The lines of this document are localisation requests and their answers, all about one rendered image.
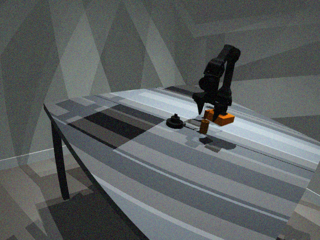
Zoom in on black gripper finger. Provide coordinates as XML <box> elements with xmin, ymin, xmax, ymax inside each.
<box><xmin>212</xmin><ymin>109</ymin><xmax>222</xmax><ymax>122</ymax></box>
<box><xmin>194</xmin><ymin>99</ymin><xmax>204</xmax><ymax>115</ymax></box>

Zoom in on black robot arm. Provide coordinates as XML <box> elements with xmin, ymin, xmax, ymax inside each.
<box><xmin>195</xmin><ymin>44</ymin><xmax>241</xmax><ymax>106</ymax></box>

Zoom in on black round pedestal with short shaft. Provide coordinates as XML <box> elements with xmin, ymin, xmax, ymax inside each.
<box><xmin>166</xmin><ymin>113</ymin><xmax>183</xmax><ymax>129</ymax></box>

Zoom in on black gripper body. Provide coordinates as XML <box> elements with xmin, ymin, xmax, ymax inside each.
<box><xmin>192</xmin><ymin>89</ymin><xmax>228</xmax><ymax>112</ymax></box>

